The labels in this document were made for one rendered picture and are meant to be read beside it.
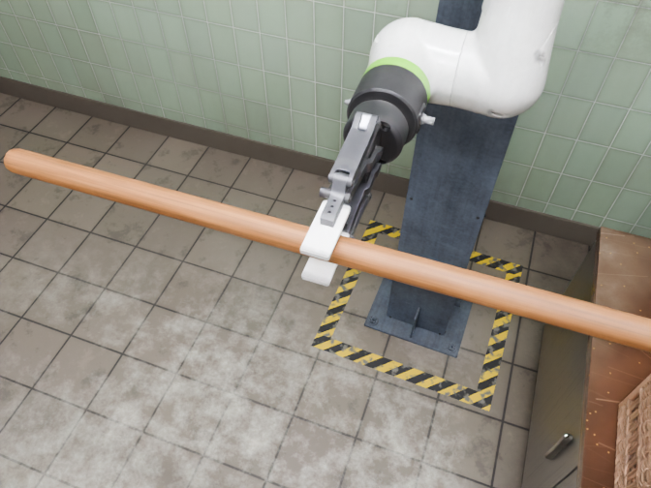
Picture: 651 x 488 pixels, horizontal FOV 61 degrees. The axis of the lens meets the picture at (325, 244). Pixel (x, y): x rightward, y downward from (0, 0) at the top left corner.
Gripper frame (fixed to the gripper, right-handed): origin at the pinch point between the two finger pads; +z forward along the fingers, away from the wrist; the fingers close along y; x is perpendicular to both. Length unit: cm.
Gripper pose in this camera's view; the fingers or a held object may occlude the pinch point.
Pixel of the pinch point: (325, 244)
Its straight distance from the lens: 57.5
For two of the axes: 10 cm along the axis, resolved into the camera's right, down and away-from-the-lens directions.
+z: -3.4, 7.4, -5.8
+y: 0.0, 6.2, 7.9
